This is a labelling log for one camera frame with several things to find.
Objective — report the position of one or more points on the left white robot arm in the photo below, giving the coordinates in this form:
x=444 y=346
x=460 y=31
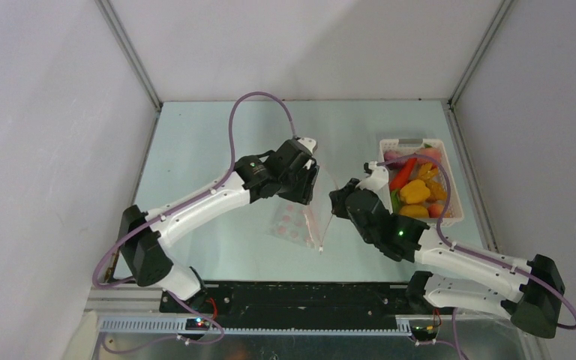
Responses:
x=148 y=237

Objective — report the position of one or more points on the white plastic basket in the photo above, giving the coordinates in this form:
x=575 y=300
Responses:
x=408 y=147

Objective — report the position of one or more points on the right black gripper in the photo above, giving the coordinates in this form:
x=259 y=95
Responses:
x=345 y=199

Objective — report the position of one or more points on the clear zip top bag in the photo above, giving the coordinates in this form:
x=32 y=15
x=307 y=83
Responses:
x=306 y=225

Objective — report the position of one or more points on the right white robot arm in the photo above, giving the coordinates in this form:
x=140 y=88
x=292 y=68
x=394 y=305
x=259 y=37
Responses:
x=526 y=292

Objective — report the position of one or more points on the pink peach bottom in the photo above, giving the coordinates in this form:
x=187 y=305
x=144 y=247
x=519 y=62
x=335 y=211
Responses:
x=436 y=209

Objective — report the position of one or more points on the purple onion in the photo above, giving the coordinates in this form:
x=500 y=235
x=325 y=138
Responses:
x=392 y=155

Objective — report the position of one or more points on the pink peach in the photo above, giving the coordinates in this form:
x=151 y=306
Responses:
x=436 y=209
x=428 y=152

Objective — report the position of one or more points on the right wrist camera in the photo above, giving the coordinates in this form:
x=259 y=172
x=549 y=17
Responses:
x=377 y=177

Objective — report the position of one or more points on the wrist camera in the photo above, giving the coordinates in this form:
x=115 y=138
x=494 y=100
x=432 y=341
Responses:
x=377 y=177
x=309 y=143

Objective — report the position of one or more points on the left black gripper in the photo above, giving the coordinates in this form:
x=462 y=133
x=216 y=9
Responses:
x=303 y=195

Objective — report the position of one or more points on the pink peach top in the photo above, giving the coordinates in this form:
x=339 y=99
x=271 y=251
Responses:
x=428 y=152

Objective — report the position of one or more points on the yellow bell pepper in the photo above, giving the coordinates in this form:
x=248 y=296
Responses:
x=414 y=192

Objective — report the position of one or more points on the red chili pepper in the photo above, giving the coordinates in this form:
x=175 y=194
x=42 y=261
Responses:
x=403 y=175

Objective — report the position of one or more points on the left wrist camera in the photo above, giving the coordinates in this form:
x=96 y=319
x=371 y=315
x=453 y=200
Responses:
x=309 y=143

